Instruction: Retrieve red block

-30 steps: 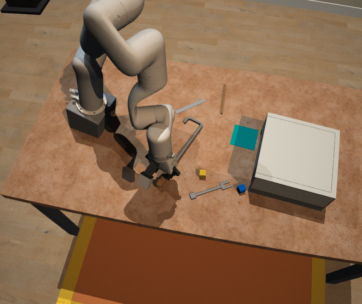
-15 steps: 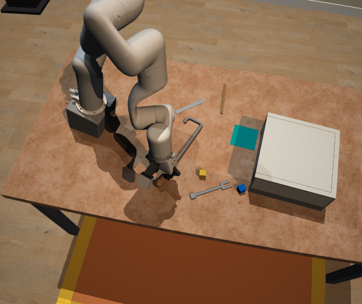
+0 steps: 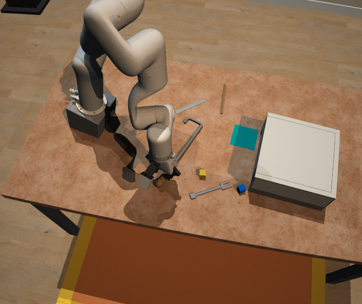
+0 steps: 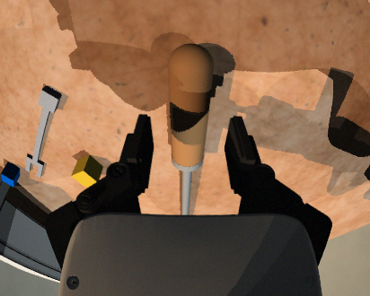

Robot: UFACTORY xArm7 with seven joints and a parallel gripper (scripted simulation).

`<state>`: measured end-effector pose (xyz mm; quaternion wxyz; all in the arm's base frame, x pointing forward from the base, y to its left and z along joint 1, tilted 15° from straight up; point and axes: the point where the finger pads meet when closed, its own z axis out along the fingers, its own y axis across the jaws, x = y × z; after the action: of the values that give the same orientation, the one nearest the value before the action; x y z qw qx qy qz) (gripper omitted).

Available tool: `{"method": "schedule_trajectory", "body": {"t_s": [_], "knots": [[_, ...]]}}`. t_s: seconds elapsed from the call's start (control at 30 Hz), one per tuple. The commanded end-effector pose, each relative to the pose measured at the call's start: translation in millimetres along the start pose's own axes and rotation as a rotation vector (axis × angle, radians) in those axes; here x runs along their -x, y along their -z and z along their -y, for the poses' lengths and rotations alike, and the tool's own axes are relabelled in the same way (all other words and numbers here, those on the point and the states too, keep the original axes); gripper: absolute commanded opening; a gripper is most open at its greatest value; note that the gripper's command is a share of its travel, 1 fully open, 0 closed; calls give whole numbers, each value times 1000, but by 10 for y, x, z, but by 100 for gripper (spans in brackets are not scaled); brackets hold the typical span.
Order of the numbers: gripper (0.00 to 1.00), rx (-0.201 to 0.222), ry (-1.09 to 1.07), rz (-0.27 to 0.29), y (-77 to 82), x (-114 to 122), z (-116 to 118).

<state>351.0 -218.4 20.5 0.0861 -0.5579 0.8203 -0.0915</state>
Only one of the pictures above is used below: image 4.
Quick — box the blue cube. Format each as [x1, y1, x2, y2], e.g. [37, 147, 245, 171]
[1, 162, 20, 187]

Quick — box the yellow cube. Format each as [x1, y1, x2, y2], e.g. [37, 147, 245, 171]
[71, 154, 103, 187]

